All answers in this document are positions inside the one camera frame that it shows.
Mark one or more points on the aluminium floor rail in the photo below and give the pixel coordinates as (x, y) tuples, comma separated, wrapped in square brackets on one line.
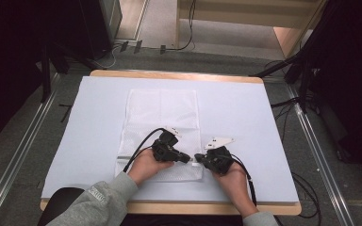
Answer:
[(19, 157), (320, 163)]

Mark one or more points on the dark cabinet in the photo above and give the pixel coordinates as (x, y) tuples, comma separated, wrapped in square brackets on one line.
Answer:
[(97, 28)]

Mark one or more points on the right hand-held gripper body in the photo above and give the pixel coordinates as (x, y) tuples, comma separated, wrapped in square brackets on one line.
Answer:
[(218, 160)]

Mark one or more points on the white table mat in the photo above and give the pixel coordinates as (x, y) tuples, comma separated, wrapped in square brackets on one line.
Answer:
[(248, 109)]

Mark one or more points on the black metal stand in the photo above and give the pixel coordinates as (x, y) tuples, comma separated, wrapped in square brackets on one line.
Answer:
[(303, 81)]

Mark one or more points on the person's right hand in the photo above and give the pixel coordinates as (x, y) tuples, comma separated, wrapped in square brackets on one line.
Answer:
[(232, 182)]

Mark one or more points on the white mesh laundry bag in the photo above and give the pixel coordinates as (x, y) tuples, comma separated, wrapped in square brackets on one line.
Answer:
[(161, 109)]

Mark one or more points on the person's left hand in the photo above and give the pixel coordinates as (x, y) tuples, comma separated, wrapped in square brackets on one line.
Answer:
[(146, 166)]

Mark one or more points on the black curtain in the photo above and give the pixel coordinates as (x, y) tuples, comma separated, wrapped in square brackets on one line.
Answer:
[(9, 62), (352, 78)]

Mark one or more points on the light wooden shelf unit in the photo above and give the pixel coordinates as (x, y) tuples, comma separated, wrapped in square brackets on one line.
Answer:
[(232, 12)]

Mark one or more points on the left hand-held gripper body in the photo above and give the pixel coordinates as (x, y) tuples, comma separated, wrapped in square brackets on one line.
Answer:
[(165, 149)]

